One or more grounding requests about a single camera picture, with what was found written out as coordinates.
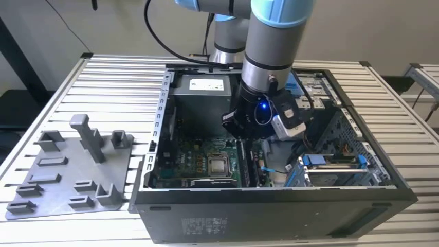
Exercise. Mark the black antenna stub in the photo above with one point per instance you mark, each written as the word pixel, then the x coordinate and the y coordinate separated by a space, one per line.
pixel 93 4

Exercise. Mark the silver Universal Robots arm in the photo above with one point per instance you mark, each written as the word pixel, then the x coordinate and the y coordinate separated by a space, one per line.
pixel 273 51

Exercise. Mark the green motherboard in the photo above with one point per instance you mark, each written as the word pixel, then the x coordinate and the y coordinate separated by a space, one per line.
pixel 192 154

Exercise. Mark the grey metal drive cage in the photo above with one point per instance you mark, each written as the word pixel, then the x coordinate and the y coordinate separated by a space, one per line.
pixel 319 104

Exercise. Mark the blue disk carrier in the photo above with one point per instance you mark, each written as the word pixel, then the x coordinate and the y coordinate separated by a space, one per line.
pixel 313 159

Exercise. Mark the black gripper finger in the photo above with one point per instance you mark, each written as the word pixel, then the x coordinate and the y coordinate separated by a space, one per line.
pixel 228 121

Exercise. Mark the black open PC case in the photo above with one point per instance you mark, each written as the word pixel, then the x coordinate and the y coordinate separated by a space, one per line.
pixel 256 218

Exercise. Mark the black graphics card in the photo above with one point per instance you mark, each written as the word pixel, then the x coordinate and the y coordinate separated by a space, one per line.
pixel 212 183

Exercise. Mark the silver hard disk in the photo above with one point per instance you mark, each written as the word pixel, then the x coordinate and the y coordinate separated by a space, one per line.
pixel 328 180

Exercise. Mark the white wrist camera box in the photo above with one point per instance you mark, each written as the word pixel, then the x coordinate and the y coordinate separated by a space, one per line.
pixel 289 128

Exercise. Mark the blue drive bay latch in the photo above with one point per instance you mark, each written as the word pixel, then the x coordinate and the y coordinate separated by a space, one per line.
pixel 292 83

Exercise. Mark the grey plastic parts rack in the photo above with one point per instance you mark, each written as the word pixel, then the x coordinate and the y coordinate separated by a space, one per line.
pixel 57 195

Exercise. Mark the grey power supply unit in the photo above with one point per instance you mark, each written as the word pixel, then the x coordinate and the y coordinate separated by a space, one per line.
pixel 199 110

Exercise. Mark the silver CPU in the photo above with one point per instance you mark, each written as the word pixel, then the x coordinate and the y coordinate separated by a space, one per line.
pixel 219 166

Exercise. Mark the CPU socket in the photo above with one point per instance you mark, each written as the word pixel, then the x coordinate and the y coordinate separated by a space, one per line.
pixel 217 156

